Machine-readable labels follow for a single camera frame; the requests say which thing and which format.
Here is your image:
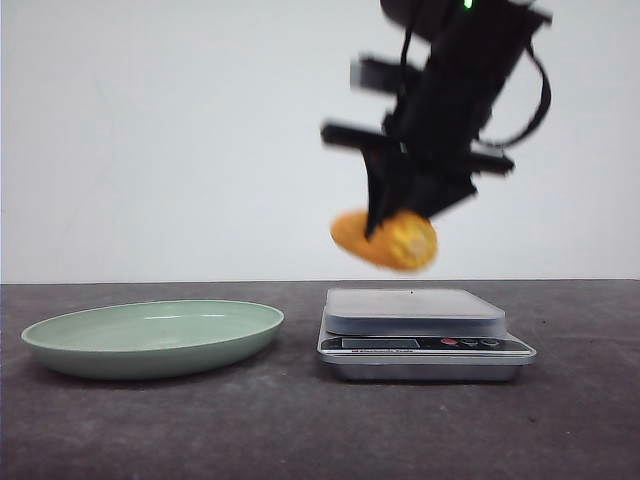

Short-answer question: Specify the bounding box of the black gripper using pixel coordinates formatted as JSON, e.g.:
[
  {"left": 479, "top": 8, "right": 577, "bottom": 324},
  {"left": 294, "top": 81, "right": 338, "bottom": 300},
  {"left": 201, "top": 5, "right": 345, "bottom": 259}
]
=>
[{"left": 321, "top": 1, "right": 552, "bottom": 238}]

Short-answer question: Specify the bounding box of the yellow corn cob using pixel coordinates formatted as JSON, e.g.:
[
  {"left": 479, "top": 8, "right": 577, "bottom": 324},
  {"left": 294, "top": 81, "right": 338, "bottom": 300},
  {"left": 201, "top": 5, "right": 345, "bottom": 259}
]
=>
[{"left": 330, "top": 210, "right": 438, "bottom": 271}]

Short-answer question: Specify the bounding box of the silver digital kitchen scale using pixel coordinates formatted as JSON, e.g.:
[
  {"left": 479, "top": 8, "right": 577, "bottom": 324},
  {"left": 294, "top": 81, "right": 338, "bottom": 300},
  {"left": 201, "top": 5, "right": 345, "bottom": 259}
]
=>
[{"left": 317, "top": 288, "right": 537, "bottom": 382}]

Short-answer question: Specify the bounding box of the green oval plate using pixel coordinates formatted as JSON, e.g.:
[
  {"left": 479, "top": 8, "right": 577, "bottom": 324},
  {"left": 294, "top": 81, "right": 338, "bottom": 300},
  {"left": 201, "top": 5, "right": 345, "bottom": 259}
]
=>
[{"left": 21, "top": 299, "right": 285, "bottom": 380}]

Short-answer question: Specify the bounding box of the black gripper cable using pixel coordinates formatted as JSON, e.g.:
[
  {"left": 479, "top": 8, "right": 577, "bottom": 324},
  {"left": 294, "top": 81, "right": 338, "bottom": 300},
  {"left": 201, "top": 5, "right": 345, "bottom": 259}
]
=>
[{"left": 474, "top": 44, "right": 554, "bottom": 151}]

